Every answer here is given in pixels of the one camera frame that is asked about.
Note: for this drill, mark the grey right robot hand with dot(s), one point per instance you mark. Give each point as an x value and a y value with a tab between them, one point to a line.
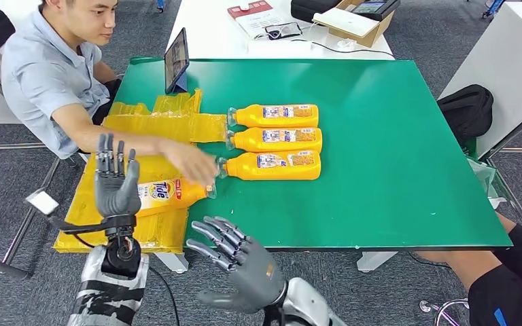
256	279

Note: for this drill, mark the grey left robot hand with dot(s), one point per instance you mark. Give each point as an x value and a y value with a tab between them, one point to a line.
117	193

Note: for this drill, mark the orange detergent bottle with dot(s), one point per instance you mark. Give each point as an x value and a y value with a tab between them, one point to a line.
253	141
166	195
252	167
253	117

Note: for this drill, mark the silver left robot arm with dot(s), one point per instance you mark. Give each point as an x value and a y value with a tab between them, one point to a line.
92	274

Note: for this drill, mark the yellow taped cardboard sheet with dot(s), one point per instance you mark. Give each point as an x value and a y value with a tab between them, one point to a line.
162	229

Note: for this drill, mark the person's hand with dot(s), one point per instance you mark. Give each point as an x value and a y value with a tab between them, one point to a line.
189	159

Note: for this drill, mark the white table foot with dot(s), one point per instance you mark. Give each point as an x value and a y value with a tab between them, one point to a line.
374	261
173	263

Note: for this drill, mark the person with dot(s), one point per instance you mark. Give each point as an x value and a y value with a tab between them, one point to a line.
504	297
45	76

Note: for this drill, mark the black tablet on stand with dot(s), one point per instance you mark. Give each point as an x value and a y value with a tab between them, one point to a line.
176	58

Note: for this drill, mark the chrome stool base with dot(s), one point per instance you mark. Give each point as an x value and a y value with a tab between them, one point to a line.
425	307

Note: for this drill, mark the green table mat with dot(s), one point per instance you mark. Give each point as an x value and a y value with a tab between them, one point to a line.
378	157

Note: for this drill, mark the white table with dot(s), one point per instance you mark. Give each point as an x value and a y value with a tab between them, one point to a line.
208	31

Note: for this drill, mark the blue caster wheel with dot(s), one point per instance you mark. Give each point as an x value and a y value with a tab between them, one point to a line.
160	5

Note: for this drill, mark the white paper sheet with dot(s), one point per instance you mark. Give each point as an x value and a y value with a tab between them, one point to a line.
257	24

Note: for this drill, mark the red booklet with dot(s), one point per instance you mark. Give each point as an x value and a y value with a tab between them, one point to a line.
253	9

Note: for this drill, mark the clear plastic bag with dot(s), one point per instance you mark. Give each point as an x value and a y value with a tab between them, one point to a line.
482	175

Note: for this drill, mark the white charger plug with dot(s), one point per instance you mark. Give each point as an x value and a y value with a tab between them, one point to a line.
346	43

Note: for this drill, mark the black zip case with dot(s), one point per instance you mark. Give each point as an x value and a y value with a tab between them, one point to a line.
307	10

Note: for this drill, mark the black backpack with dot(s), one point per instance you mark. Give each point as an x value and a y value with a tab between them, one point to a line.
467	110

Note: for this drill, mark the cardboard box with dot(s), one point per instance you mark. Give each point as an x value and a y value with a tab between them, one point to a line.
376	35

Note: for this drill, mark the white flat box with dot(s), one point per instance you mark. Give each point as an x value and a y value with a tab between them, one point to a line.
345	21

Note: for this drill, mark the black screen terminal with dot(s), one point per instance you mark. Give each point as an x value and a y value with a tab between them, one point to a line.
370	7

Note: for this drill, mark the blue chair base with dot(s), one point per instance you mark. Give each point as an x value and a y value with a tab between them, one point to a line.
493	6

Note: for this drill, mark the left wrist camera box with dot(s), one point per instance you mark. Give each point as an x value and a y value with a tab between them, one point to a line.
42	203

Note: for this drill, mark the metal desk leg frame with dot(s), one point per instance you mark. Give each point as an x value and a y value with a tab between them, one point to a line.
0	268

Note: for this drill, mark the white desk with metal frame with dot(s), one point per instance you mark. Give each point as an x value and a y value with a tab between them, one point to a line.
505	67

